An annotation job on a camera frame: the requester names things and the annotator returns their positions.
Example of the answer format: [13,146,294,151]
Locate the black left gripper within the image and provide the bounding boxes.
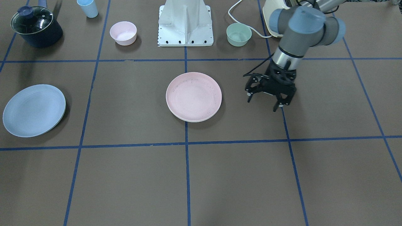
[246,61,297,112]

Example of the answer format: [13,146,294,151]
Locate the pink plate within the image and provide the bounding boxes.
[166,72,222,111]

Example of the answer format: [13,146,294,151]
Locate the blue plate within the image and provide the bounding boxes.
[3,84,66,138]

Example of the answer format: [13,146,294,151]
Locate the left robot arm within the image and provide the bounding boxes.
[244,0,346,112]

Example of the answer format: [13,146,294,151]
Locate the cream plate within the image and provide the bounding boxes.
[169,109,219,122]

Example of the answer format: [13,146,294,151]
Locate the green bowl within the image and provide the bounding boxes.
[226,23,252,47]

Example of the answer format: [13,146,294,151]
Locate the cream toaster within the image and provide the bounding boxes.
[262,0,290,38]

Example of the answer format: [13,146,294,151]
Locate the pink bowl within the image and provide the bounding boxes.
[109,21,137,46]

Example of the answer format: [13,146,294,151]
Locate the light blue cup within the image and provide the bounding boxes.
[77,0,99,18]

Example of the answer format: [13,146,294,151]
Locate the dark blue pot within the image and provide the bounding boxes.
[10,0,63,48]

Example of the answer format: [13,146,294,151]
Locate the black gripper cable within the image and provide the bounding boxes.
[243,53,274,77]

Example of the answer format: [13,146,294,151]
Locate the white toaster cable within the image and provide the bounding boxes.
[228,0,272,39]

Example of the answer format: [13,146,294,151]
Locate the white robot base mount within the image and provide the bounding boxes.
[157,0,214,47]

